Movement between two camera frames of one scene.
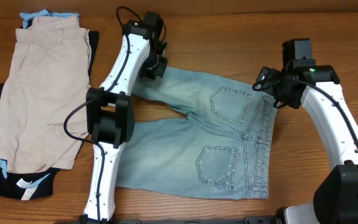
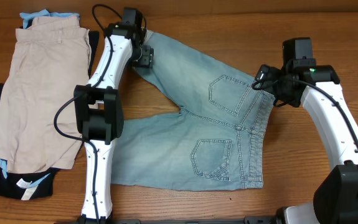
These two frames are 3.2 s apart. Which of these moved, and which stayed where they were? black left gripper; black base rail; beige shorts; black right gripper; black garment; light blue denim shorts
Moved: light blue denim shorts; black left gripper
Stayed: beige shorts; black garment; black base rail; black right gripper
